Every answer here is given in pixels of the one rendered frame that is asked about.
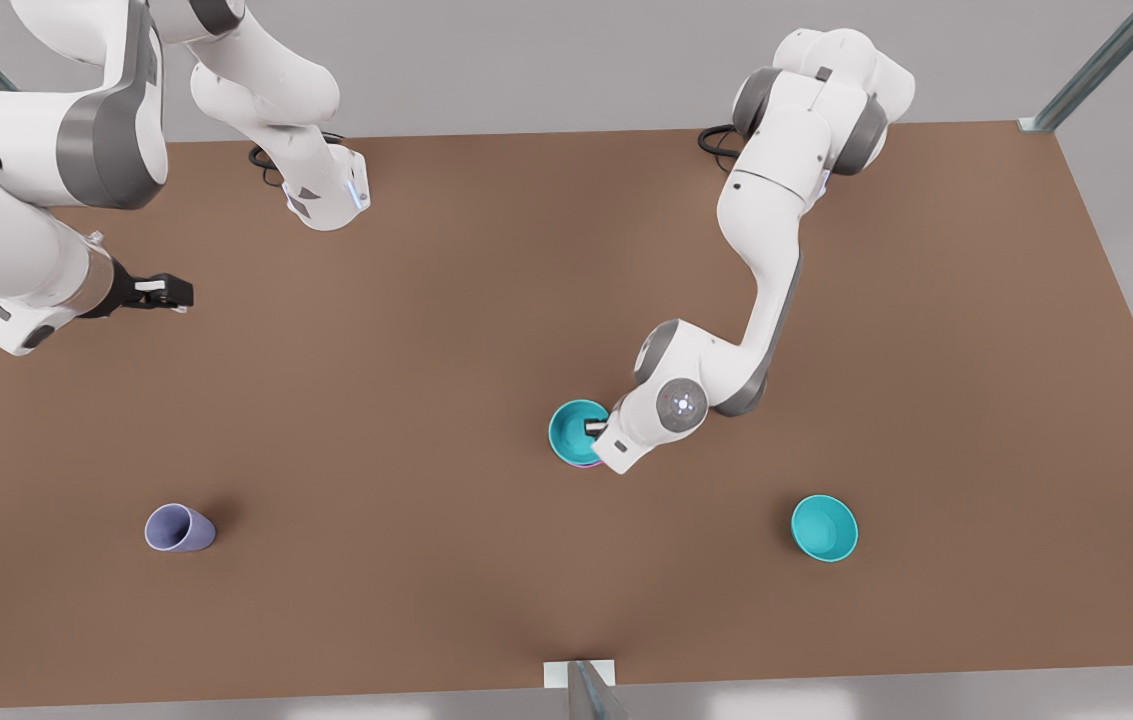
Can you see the teal blue bowl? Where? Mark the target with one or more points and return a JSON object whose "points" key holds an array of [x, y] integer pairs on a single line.
{"points": [[569, 428], [823, 527]]}

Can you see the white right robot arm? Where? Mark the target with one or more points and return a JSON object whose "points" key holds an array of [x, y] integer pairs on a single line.
{"points": [[16, 150]]}

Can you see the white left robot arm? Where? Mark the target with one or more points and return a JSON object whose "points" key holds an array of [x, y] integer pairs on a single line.
{"points": [[776, 200]]}

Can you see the pink bowl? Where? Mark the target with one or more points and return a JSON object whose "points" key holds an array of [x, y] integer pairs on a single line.
{"points": [[586, 466]]}

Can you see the lavender purple cup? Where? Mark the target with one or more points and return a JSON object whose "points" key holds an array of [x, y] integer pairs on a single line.
{"points": [[188, 534]]}

